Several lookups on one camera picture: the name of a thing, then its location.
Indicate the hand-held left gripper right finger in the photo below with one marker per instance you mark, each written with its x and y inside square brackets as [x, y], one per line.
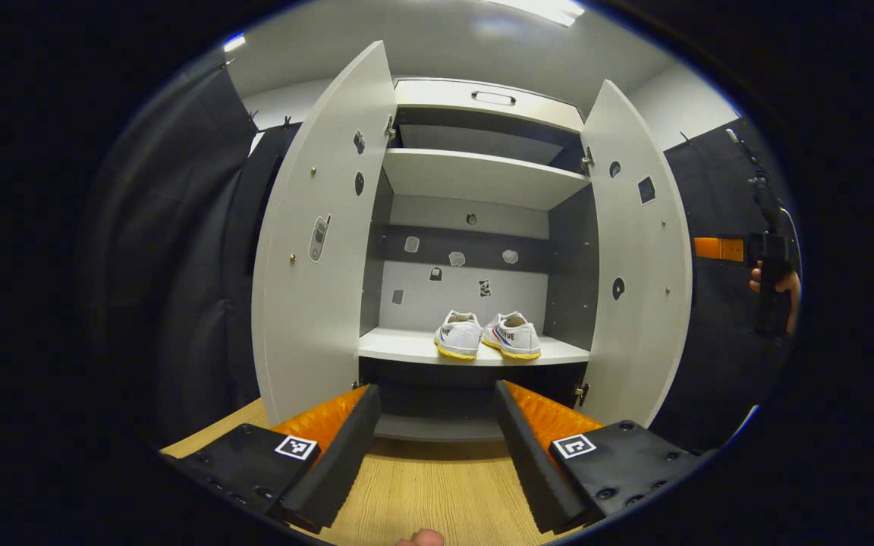
[524, 455]

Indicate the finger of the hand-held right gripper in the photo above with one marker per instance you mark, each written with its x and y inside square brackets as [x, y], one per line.
[718, 249]

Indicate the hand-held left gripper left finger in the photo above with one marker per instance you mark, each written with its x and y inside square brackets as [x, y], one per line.
[338, 462]

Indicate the white canvas shoe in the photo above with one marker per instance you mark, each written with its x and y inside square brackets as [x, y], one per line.
[458, 337]
[517, 337]

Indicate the white shoe cabinet door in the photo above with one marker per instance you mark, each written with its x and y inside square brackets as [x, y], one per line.
[638, 341]
[308, 341]

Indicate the white shoe cabinet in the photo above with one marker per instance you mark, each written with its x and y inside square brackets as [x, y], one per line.
[517, 296]

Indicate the white cabinet shelf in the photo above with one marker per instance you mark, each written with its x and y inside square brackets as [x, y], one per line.
[482, 178]
[399, 347]

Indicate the white cabinet drawer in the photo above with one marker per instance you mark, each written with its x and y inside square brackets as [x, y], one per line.
[437, 98]

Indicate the black backdrop cloth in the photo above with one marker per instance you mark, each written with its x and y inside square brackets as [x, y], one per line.
[179, 303]

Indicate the large ceiling light panel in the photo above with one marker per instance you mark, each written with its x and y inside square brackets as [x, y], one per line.
[539, 9]

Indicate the small ceiling light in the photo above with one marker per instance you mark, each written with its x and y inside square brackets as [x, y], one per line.
[234, 42]

